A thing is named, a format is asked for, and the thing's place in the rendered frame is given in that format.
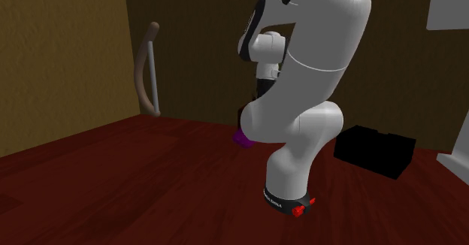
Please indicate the white rod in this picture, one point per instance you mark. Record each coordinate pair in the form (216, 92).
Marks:
(153, 75)

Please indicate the white furniture piece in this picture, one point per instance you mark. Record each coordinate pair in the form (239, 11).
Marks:
(461, 152)

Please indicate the purple cup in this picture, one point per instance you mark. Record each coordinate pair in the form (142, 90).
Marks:
(242, 140)

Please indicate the brown curved bar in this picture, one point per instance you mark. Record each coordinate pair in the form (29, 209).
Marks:
(140, 79)

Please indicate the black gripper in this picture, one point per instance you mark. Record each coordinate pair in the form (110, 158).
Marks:
(263, 86)

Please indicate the white wall panel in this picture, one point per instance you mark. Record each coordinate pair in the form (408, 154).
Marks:
(449, 4)

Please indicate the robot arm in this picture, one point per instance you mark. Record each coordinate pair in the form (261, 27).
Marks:
(311, 101)

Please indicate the black box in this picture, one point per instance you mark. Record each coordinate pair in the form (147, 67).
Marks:
(377, 150)

